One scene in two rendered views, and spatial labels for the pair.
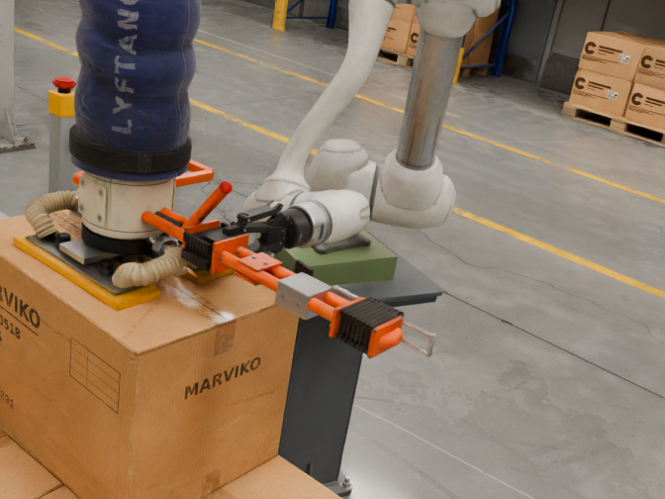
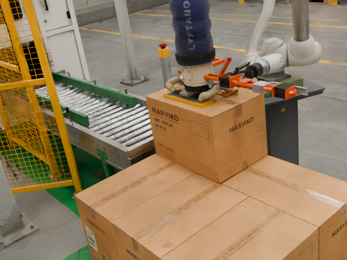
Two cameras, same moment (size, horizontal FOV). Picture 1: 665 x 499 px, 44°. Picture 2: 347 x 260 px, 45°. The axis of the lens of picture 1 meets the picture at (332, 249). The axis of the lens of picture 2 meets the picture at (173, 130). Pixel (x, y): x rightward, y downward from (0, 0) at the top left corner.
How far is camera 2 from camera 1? 0.80 m
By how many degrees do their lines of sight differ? 16
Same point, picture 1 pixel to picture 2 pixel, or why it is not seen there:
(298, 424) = (277, 153)
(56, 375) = (187, 134)
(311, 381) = (278, 135)
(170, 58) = (203, 21)
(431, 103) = (301, 14)
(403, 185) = (298, 49)
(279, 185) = (248, 58)
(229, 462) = (250, 157)
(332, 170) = (269, 50)
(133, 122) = (194, 45)
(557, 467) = not seen: outside the picture
